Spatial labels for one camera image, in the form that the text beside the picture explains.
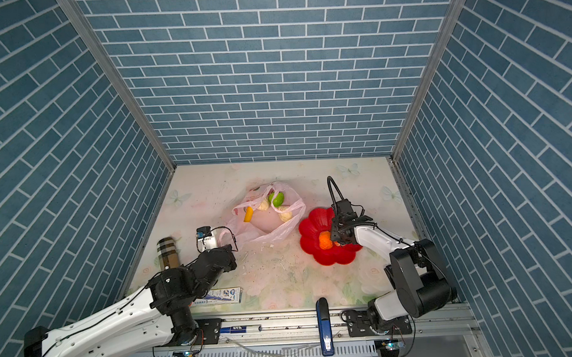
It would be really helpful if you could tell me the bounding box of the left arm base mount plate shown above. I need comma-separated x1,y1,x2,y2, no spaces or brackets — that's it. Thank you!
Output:
196,318,223,346

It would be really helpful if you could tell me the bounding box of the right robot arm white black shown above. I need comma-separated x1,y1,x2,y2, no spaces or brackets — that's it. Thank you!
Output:
331,199,457,332

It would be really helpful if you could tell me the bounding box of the yellow banana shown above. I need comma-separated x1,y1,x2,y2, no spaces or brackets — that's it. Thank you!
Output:
244,207,255,223

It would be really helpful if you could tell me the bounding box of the blue black stapler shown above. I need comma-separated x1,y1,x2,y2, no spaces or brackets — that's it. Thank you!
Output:
315,297,335,357

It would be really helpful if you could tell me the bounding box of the beige pear fruit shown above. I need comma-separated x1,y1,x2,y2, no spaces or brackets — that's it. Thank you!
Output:
280,211,292,223

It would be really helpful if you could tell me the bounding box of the green fruit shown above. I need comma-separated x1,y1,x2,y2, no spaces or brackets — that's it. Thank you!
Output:
268,191,285,208

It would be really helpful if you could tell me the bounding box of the plaid brown cylinder case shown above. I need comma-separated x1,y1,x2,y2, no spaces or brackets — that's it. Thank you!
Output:
157,236,181,271

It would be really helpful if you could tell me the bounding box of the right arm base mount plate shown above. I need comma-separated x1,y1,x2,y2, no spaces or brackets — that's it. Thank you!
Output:
340,309,413,338

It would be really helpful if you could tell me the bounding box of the aluminium front rail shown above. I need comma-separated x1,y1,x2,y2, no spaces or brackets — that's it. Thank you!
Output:
88,300,481,356

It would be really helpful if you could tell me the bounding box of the pink plastic fruit bag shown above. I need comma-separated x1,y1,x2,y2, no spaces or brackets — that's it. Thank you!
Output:
217,181,307,248

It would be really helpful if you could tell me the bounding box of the green circuit board right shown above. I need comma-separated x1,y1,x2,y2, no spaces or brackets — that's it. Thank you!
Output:
375,339,406,353

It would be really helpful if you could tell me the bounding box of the orange fruit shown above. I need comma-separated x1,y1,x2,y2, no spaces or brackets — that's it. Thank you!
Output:
318,231,334,250

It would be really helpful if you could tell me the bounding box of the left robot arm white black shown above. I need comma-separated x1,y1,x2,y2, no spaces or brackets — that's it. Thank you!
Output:
24,245,237,357

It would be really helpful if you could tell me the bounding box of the toothpaste box white blue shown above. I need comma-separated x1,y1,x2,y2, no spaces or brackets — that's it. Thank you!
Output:
193,287,243,306

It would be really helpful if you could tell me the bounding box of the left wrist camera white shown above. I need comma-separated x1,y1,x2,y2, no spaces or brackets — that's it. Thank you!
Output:
196,226,218,252

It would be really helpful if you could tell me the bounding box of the red flower-shaped plate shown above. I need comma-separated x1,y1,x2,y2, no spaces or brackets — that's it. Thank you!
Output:
299,208,363,266

